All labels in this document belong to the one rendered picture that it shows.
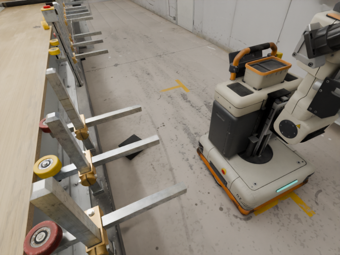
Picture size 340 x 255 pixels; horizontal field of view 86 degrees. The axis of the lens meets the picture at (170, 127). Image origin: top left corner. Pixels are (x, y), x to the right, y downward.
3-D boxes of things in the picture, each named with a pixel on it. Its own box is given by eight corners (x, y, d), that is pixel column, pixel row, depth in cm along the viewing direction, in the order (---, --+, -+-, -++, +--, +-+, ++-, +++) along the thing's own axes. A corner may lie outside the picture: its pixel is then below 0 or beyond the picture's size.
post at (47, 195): (116, 248, 65) (50, 173, 33) (118, 258, 63) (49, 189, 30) (106, 253, 64) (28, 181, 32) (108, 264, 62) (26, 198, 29)
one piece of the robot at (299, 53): (290, 55, 69) (307, 24, 60) (299, 53, 70) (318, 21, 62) (313, 69, 63) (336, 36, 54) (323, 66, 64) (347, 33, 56)
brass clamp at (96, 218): (104, 210, 61) (100, 204, 57) (113, 254, 52) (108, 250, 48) (85, 219, 59) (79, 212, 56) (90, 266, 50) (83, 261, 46)
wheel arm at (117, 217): (182, 185, 66) (182, 179, 63) (187, 194, 63) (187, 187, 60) (51, 245, 54) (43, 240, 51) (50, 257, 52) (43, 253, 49)
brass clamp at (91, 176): (94, 156, 78) (90, 149, 74) (99, 182, 68) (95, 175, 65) (79, 162, 76) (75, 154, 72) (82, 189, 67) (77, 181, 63)
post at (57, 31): (83, 83, 147) (56, 19, 116) (83, 85, 144) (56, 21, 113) (77, 84, 146) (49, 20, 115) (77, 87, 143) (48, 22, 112)
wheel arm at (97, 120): (140, 109, 99) (139, 102, 96) (142, 112, 97) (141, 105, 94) (53, 135, 87) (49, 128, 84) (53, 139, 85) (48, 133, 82)
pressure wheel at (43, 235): (51, 272, 50) (26, 263, 42) (41, 249, 54) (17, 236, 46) (79, 248, 54) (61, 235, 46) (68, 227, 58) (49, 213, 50)
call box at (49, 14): (59, 20, 118) (53, 6, 113) (59, 23, 113) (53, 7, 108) (47, 22, 116) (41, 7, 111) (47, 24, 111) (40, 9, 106)
